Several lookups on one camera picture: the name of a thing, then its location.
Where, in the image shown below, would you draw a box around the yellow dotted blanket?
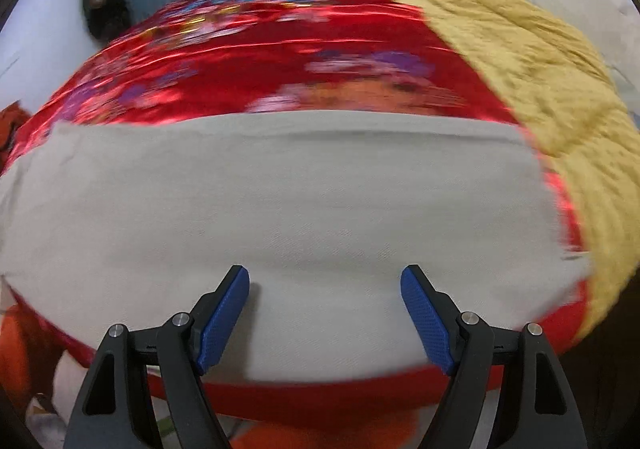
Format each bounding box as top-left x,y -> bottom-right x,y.
367,0 -> 640,355

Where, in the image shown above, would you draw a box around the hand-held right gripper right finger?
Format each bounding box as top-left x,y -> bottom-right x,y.
400,265 -> 588,449

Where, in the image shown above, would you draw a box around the orange clothes pile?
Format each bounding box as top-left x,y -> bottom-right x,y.
0,101 -> 33,167

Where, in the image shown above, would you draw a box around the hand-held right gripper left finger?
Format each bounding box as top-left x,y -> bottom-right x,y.
64,265 -> 251,449

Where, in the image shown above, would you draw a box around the beige pants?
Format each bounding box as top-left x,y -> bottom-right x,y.
0,110 -> 593,385

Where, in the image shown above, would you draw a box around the red floral satin quilt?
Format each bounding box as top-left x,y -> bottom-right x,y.
0,0 -> 590,430

